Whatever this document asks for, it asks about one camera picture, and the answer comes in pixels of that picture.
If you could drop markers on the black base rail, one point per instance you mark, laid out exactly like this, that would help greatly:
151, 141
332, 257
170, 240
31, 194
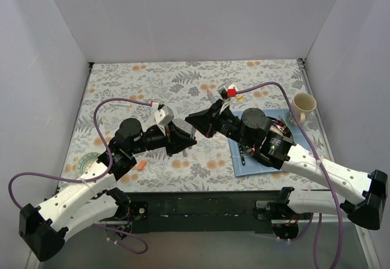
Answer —
206, 212

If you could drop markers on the blue checkered placemat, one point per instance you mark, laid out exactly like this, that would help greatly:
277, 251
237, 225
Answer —
245, 165

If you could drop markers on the cream mug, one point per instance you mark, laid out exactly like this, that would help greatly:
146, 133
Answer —
303, 105

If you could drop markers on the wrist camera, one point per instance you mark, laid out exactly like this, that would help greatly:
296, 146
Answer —
228, 92
164, 115

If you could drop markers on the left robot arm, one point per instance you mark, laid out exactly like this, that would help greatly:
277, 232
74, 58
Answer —
47, 226

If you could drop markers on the white acrylic marker pink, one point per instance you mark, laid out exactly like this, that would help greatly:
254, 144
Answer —
193, 132

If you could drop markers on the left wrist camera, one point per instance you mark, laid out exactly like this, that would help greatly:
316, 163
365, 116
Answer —
164, 115

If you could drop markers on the thin yellow tipped pen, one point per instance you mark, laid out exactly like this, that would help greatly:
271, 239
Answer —
121, 105

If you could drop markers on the floral tablecloth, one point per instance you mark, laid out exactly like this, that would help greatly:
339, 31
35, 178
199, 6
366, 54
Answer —
183, 87

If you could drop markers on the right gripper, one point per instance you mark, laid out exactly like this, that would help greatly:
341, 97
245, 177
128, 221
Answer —
214, 120

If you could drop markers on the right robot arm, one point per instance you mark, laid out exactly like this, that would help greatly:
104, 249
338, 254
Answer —
358, 195

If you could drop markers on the patterned small bowl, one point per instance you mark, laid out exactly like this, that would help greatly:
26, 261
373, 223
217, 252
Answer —
86, 161

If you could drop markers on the black handled fork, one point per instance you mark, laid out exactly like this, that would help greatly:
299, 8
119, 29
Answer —
241, 155

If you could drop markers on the brown striped plate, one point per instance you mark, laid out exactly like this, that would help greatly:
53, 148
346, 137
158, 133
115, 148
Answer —
281, 128

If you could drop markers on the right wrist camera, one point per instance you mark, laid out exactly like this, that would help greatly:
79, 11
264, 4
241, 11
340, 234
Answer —
228, 92

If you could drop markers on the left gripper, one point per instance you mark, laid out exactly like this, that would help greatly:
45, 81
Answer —
170, 139

